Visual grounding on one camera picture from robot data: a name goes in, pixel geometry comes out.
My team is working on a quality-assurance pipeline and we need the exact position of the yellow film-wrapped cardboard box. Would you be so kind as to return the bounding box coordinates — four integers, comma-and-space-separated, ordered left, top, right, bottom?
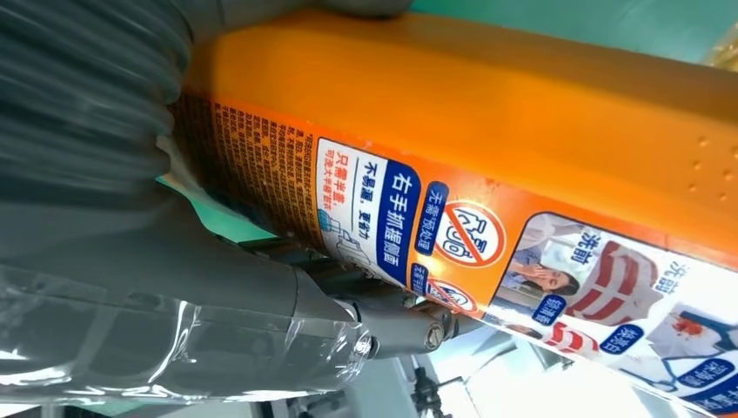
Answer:
700, 23, 738, 73

